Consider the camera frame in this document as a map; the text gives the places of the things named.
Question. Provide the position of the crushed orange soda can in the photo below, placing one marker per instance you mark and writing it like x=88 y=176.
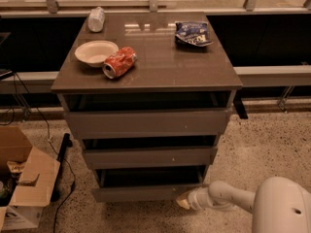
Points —
x=119 y=63

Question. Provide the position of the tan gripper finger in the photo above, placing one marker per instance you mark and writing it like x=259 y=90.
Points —
x=183 y=200

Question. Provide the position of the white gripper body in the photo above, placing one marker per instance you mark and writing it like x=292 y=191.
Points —
x=194 y=198

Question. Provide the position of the grey drawer cabinet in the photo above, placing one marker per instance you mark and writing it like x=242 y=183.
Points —
x=166 y=76

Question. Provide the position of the grey drawer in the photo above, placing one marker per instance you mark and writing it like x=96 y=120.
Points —
x=150 y=152
x=147 y=184
x=154 y=123

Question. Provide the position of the open cardboard box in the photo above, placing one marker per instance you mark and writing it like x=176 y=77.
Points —
x=27 y=180

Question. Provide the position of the black bar on floor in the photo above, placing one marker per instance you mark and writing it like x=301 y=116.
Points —
x=66 y=143

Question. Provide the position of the blue chip bag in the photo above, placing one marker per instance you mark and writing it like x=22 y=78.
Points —
x=193 y=33

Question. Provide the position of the white bowl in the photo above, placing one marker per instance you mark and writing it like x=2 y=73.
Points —
x=94 y=53

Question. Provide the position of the grey bottom drawer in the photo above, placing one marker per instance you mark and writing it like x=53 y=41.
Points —
x=147 y=184

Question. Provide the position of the grey top drawer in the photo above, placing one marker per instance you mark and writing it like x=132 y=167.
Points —
x=154 y=123

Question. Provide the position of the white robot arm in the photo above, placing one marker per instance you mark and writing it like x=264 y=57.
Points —
x=278 y=206

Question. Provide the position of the grey middle drawer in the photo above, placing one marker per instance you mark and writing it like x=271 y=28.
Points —
x=150 y=152

